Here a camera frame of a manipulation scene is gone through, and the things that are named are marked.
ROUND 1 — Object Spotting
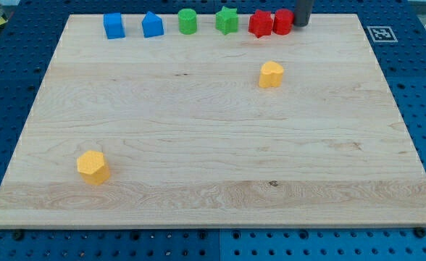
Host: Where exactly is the yellow heart block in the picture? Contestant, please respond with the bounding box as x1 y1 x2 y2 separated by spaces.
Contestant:
259 61 284 88

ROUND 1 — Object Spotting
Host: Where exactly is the light wooden board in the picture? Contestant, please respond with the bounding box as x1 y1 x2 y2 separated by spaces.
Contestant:
0 14 426 229

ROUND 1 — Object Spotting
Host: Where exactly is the green star block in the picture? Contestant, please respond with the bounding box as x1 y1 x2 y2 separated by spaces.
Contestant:
215 7 239 35

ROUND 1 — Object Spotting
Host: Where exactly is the green cylinder block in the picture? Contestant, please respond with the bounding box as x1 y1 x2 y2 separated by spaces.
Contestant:
177 8 197 35

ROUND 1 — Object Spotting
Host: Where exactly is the red star block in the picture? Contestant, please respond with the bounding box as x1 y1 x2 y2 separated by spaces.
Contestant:
248 9 273 38

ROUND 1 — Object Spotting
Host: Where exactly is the blue pentagon house block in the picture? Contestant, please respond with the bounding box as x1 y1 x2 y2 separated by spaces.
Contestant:
141 12 164 38

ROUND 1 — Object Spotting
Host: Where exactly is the yellow hexagon block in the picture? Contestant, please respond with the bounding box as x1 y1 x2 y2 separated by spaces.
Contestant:
77 150 111 186

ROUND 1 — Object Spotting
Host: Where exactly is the red cylinder block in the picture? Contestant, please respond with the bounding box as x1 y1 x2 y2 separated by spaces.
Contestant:
272 9 294 36

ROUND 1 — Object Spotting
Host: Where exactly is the blue cube block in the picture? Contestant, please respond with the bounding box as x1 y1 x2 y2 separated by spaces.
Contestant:
103 12 125 39

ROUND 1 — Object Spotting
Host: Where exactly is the grey cylindrical pointer tool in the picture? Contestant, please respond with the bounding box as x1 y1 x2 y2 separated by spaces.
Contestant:
293 0 314 27

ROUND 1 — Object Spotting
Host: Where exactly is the white fiducial marker tag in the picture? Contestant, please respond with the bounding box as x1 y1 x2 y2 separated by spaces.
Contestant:
367 25 398 43

